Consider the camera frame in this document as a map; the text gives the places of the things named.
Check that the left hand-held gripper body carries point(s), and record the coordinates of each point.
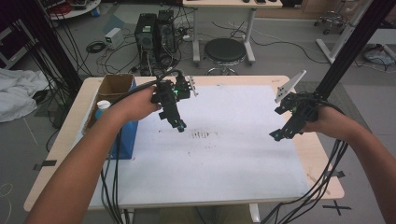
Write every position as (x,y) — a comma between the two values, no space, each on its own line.
(169,93)

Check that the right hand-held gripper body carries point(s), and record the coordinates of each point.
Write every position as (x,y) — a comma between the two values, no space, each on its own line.
(305,107)

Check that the blue cardboard box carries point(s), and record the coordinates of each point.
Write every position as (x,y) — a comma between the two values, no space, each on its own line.
(127,140)

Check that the blue bottle with white cap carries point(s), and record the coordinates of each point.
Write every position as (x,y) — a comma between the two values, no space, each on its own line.
(103,105)

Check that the person's left hand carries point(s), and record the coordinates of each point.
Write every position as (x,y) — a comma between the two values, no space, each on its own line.
(134,107)

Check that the person's right hand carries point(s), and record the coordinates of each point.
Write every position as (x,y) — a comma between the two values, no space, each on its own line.
(331,123)

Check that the black computer tower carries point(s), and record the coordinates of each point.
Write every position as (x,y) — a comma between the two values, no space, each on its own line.
(166,31)
(145,34)

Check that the white table mat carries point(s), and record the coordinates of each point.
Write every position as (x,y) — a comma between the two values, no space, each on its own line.
(218,174)

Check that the black round stool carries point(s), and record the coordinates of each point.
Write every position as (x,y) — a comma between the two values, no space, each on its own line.
(224,50)

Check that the small white device box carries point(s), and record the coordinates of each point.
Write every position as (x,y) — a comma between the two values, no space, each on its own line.
(113,38)

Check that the white metal stand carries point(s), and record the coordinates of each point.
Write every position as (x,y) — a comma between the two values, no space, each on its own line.
(342,37)

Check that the white table leg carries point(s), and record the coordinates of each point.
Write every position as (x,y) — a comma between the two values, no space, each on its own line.
(253,214)

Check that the office chair wheel base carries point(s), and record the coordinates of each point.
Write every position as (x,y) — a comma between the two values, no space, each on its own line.
(331,21)

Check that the white-legged wooden desk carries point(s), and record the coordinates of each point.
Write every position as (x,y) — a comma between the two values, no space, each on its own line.
(232,3)

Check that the round white table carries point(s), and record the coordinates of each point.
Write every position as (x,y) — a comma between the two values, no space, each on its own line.
(82,10)

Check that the black tape strip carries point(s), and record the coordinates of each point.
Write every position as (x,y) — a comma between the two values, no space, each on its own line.
(46,164)

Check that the white crumpled cloth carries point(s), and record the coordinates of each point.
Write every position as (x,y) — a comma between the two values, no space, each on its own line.
(17,93)

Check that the black metal frame post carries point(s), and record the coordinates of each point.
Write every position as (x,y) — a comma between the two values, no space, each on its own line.
(53,46)
(358,40)

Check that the dark panel with grey frame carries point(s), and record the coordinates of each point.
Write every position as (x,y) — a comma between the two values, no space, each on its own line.
(11,46)

